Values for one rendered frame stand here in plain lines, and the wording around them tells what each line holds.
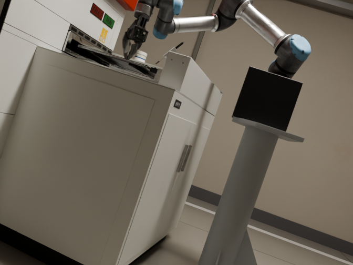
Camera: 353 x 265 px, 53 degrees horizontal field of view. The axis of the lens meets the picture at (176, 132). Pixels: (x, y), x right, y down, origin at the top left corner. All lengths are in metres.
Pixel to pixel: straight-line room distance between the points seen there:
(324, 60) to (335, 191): 1.36
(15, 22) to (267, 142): 1.14
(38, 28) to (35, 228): 0.80
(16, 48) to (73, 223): 0.71
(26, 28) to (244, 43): 2.81
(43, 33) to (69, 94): 0.29
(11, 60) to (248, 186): 1.12
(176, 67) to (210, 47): 2.59
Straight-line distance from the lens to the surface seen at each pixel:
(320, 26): 4.15
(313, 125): 3.97
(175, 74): 1.39
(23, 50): 1.56
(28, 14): 1.55
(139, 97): 1.35
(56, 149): 1.49
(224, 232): 1.70
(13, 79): 1.56
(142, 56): 2.32
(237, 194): 1.67
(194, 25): 1.86
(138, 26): 1.64
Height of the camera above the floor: 0.71
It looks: 2 degrees down
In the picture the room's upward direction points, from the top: 19 degrees clockwise
